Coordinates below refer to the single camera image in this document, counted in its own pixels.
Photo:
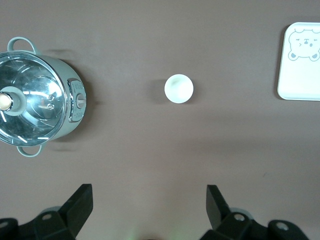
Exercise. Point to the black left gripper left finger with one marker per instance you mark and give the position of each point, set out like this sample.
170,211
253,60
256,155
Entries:
75,212

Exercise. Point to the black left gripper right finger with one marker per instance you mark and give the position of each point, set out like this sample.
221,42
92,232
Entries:
220,215

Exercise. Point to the white IKEA cup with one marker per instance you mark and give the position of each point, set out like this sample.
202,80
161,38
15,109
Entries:
179,88

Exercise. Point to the brown table cover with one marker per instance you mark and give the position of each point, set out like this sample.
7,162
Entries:
150,150

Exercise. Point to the glass pot lid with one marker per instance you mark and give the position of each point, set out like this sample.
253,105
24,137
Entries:
32,82

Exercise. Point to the grey pot with glass lid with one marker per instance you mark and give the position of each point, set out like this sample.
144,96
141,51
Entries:
72,75

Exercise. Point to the cream bear print tray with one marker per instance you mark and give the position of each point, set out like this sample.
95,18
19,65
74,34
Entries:
300,80

